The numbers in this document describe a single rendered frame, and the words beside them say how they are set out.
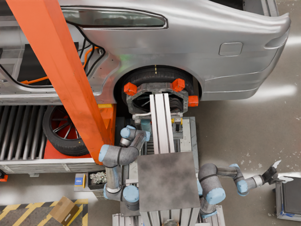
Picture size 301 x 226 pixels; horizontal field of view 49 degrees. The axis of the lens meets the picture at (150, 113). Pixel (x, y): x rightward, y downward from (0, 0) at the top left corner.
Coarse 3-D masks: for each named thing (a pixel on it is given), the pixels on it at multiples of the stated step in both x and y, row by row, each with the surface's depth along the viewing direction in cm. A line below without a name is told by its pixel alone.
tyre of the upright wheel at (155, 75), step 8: (128, 72) 290; (136, 72) 280; (144, 72) 276; (152, 72) 274; (160, 72) 273; (168, 72) 274; (176, 72) 278; (184, 72) 284; (128, 80) 284; (136, 80) 277; (144, 80) 276; (152, 80) 276; (160, 80) 276; (168, 80) 276; (192, 80) 296; (184, 88) 287; (192, 88) 289
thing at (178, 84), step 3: (177, 78) 271; (174, 81) 274; (177, 81) 270; (180, 81) 271; (183, 81) 273; (174, 84) 273; (177, 84) 269; (180, 84) 269; (183, 84) 271; (174, 87) 272; (177, 87) 271; (180, 87) 271; (183, 87) 271; (174, 90) 274; (177, 90) 274; (180, 90) 274
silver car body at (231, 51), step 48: (0, 0) 383; (96, 0) 221; (144, 0) 222; (192, 0) 225; (240, 0) 349; (0, 48) 346; (96, 48) 250; (144, 48) 243; (192, 48) 243; (240, 48) 243; (0, 96) 303; (48, 96) 300; (96, 96) 300; (240, 96) 300
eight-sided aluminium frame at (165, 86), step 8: (144, 88) 273; (152, 88) 273; (160, 88) 272; (168, 88) 272; (128, 96) 286; (136, 96) 282; (184, 96) 283; (128, 104) 294; (184, 104) 294; (136, 112) 307; (144, 112) 315; (184, 112) 305
